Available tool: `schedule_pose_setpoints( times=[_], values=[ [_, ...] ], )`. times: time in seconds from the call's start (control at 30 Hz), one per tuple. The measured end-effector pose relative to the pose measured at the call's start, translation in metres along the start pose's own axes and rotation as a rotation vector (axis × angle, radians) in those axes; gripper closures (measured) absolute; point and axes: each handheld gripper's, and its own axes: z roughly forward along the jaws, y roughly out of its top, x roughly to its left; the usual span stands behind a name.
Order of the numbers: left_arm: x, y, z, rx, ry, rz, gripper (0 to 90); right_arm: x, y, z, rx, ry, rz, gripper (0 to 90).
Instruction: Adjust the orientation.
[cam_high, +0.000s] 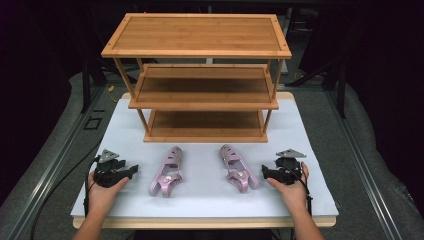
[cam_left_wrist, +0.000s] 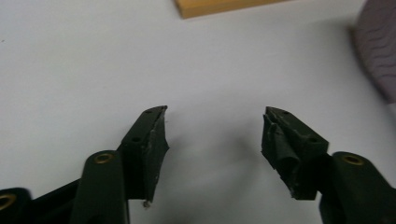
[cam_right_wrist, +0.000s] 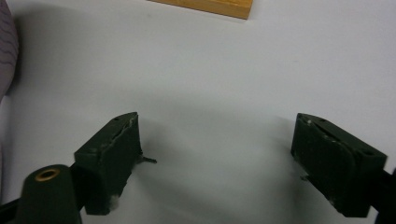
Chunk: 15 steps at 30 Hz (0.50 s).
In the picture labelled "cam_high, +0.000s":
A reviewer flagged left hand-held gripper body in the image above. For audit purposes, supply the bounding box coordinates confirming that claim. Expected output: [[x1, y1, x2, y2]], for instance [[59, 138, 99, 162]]
[[94, 148, 132, 188]]

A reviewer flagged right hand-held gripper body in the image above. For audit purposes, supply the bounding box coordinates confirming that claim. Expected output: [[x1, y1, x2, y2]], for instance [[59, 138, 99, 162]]
[[273, 148, 307, 186]]

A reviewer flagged pink sandal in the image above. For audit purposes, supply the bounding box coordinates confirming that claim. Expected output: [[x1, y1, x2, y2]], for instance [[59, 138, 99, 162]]
[[218, 143, 260, 194], [148, 145, 184, 198]]

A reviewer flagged three-tier wooden shelf rack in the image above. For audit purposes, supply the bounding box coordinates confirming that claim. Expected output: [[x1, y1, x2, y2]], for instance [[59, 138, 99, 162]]
[[100, 12, 293, 144]]

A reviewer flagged person's right hand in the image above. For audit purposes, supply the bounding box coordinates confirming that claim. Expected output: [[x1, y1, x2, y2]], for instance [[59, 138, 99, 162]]
[[266, 161, 311, 215]]

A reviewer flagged person's left hand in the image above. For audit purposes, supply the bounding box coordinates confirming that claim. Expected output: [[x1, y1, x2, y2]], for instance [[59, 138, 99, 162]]
[[87, 171, 130, 218]]

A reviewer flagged white table mat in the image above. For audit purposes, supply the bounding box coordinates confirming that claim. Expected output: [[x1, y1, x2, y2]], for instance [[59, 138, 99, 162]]
[[70, 98, 340, 219]]

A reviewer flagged small yellow object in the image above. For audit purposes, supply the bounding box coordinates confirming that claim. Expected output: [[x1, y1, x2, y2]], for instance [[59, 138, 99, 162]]
[[106, 85, 118, 103]]

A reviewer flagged black metal stand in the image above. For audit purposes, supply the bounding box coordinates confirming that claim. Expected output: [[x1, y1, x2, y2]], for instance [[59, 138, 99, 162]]
[[80, 56, 111, 115], [289, 56, 348, 118]]

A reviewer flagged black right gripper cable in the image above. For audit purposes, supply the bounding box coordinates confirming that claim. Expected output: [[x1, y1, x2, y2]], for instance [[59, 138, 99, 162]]
[[283, 161, 314, 217]]

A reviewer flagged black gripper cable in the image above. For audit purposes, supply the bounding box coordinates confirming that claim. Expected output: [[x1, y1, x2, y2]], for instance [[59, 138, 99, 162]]
[[283, 161, 314, 217], [30, 141, 103, 240]]

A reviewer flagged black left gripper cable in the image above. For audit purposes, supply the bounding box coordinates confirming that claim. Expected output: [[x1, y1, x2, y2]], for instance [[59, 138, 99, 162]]
[[30, 141, 103, 240]]

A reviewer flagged metal floor rail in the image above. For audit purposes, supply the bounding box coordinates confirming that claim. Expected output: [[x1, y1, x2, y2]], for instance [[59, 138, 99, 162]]
[[0, 87, 106, 240], [326, 89, 404, 240]]

